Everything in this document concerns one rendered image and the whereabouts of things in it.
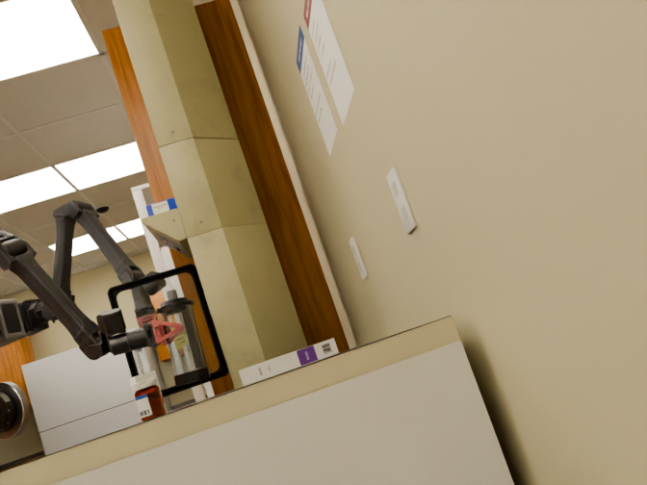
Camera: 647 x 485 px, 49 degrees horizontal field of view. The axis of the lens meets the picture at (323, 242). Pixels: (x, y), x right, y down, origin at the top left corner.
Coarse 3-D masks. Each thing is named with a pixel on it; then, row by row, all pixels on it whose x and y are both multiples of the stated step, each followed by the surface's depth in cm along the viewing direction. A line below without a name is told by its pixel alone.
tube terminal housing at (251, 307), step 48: (192, 144) 217; (240, 144) 233; (192, 192) 214; (240, 192) 224; (192, 240) 212; (240, 240) 217; (240, 288) 210; (288, 288) 225; (240, 336) 207; (288, 336) 217; (240, 384) 205
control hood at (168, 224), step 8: (176, 208) 214; (152, 216) 212; (160, 216) 212; (168, 216) 213; (176, 216) 213; (144, 224) 213; (152, 224) 212; (160, 224) 212; (168, 224) 212; (176, 224) 212; (152, 232) 223; (160, 232) 213; (168, 232) 212; (176, 232) 212; (184, 232) 212; (160, 240) 234; (176, 240) 212; (184, 240) 213; (184, 248) 225; (192, 256) 240
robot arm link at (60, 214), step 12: (84, 204) 264; (60, 216) 264; (60, 228) 265; (72, 228) 267; (60, 240) 265; (72, 240) 267; (60, 252) 264; (60, 264) 263; (60, 276) 262; (72, 300) 267; (48, 312) 259
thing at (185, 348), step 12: (192, 300) 202; (168, 312) 199; (180, 312) 199; (192, 312) 202; (192, 324) 200; (180, 336) 197; (192, 336) 199; (168, 348) 199; (180, 348) 197; (192, 348) 198; (180, 360) 196; (192, 360) 197; (204, 360) 200; (180, 372) 196
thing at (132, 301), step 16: (144, 288) 236; (160, 288) 237; (176, 288) 238; (192, 288) 239; (128, 304) 234; (144, 304) 235; (160, 304) 236; (128, 320) 233; (144, 320) 234; (160, 320) 235; (208, 336) 237; (144, 352) 232; (160, 352) 233; (208, 352) 235; (144, 368) 231; (160, 368) 232; (208, 368) 234; (160, 384) 230
